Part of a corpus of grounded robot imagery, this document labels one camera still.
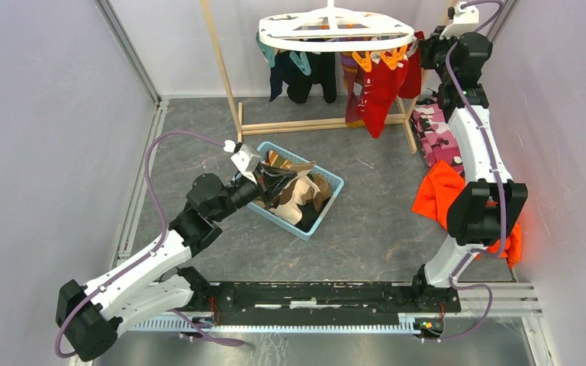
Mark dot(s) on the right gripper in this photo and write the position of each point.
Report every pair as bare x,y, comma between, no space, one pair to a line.
429,46

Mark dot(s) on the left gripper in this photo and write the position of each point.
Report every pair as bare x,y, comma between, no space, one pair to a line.
276,178

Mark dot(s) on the red santa pattern sock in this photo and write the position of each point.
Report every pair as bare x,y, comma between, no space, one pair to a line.
380,89

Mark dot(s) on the teal clothespin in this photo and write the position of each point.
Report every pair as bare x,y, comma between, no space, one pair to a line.
268,52
300,59

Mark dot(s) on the cream white sock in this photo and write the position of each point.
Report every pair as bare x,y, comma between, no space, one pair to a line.
300,191

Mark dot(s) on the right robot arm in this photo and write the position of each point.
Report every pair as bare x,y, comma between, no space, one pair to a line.
486,210

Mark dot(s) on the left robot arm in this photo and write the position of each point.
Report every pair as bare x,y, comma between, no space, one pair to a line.
92,316

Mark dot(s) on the wooden hanger stand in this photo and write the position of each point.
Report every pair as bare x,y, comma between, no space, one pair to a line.
236,109

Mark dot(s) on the white round sock hanger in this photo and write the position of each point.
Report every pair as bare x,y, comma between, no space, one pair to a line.
333,29

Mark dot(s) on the green orange striped sock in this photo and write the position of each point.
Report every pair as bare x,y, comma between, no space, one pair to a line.
277,161

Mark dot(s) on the orange clothespin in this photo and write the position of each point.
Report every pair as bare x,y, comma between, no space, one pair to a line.
393,58
363,59

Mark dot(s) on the tan sock in basket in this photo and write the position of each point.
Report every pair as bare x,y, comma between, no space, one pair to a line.
321,189

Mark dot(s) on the light blue laundry basket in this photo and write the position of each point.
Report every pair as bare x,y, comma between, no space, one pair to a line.
335,182

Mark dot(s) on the purple striped hanging sock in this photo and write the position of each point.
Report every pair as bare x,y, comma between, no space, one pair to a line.
353,76

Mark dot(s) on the pink camouflage cloth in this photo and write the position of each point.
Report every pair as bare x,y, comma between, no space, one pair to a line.
434,137

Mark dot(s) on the black hanging sock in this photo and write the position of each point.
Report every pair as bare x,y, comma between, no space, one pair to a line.
322,68

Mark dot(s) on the orange cloth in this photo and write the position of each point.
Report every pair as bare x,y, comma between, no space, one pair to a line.
436,193

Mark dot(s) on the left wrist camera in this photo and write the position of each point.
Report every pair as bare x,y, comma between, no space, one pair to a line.
244,157

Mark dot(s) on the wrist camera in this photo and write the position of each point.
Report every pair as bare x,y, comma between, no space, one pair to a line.
464,18
244,157

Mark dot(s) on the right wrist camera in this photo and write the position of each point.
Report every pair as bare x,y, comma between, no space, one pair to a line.
464,18

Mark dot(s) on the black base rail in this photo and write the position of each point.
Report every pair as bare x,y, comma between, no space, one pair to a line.
320,303

